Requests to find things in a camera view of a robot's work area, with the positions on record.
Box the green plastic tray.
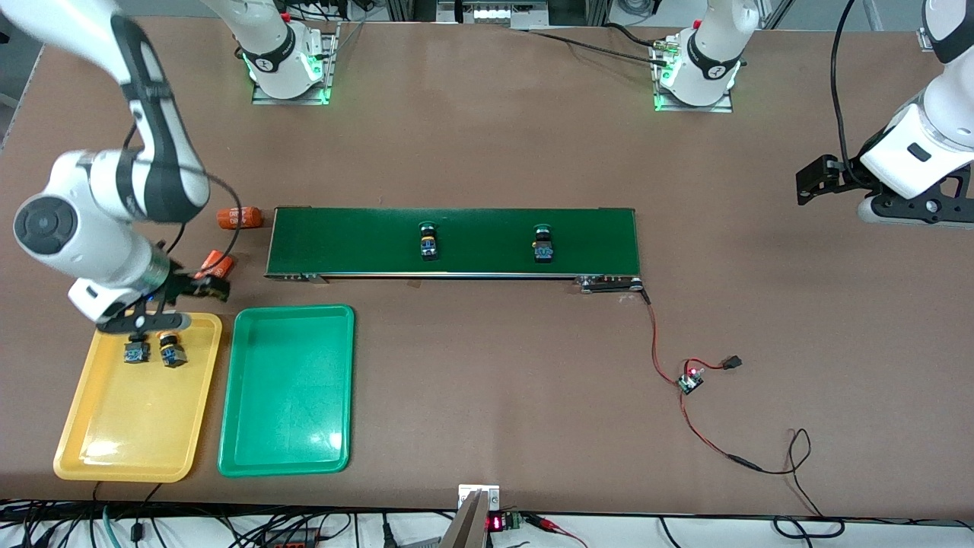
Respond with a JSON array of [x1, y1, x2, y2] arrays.
[[218, 304, 356, 478]]

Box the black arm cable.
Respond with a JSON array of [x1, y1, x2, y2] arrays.
[[831, 0, 876, 187], [122, 126, 244, 275]]

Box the green conveyor belt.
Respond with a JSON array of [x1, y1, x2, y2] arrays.
[[264, 205, 649, 294]]

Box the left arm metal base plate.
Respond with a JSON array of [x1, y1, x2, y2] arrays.
[[653, 38, 735, 113]]

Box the silver camera bracket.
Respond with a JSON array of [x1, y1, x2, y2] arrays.
[[440, 484, 501, 548]]

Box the orange cylinder printed 4680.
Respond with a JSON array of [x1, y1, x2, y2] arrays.
[[193, 250, 236, 282], [216, 206, 265, 231]]

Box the long red black supply wire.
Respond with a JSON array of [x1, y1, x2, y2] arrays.
[[680, 392, 826, 518]]

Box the red probe lead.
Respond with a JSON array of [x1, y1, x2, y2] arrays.
[[525, 514, 588, 548]]

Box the black base cable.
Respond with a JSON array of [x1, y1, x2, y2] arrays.
[[525, 21, 670, 65]]

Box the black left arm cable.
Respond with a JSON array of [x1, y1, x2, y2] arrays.
[[831, 0, 876, 187]]

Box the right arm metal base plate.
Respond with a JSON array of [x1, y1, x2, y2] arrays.
[[251, 23, 340, 106]]

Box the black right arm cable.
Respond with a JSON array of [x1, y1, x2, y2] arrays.
[[122, 126, 244, 275]]

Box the red black conveyor wire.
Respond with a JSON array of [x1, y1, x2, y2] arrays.
[[643, 293, 683, 384]]

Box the yellow plastic tray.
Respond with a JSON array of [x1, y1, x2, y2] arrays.
[[53, 309, 223, 483]]

